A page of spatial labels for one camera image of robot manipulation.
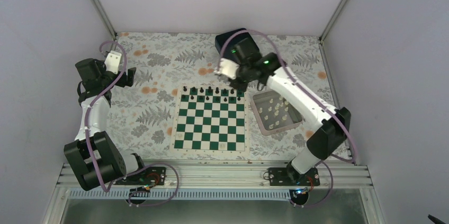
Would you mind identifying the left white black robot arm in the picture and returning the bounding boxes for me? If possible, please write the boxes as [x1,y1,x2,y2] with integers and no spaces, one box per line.
[64,53,148,191]

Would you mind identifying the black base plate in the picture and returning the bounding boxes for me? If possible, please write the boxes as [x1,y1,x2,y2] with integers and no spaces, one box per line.
[115,166,166,186]
[267,167,320,186]

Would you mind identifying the green white chess board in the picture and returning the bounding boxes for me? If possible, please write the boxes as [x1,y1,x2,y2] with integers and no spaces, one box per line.
[170,85,250,156]

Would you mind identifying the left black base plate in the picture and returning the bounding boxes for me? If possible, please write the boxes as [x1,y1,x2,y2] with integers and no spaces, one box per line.
[115,166,166,186]

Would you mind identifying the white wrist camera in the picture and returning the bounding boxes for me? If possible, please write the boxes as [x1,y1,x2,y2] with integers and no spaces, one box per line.
[104,51,122,75]
[214,58,240,79]

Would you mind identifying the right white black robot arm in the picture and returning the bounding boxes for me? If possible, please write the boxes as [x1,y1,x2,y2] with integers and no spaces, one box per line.
[219,38,351,185]

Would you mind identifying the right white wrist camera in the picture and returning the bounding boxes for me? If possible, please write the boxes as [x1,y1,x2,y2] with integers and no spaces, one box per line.
[214,58,240,79]

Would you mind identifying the metal tray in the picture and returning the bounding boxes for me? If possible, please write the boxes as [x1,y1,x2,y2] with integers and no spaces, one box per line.
[250,90,303,136]

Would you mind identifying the dark blue square bin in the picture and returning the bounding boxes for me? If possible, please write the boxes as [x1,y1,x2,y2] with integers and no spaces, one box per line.
[215,28,262,65]

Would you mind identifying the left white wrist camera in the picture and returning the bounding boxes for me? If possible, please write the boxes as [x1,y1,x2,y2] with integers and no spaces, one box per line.
[104,51,122,75]

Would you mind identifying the floral patterned table mat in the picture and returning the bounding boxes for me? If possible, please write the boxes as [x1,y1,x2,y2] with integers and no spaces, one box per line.
[105,32,352,162]

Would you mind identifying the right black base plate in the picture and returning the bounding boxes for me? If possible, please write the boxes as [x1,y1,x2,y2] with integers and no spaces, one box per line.
[267,167,320,186]

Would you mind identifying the aluminium rail frame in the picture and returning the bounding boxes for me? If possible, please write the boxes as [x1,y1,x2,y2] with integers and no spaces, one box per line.
[43,160,384,223]

